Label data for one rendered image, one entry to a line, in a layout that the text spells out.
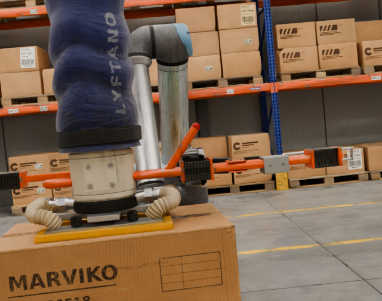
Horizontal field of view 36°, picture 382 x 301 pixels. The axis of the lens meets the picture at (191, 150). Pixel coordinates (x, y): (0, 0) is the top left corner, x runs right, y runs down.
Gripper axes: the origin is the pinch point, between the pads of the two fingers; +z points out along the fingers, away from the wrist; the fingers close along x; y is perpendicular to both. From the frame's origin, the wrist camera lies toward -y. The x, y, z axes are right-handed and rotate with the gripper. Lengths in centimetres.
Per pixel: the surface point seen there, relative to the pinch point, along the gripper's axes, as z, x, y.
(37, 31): -840, 180, 206
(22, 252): 20, -14, 46
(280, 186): -694, -101, -155
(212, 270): 17.2, -23.2, 1.3
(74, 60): 11.1, 31.0, 30.2
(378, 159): -709, -77, -312
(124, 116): 8.5, 16.2, 19.5
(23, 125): -840, 25, 245
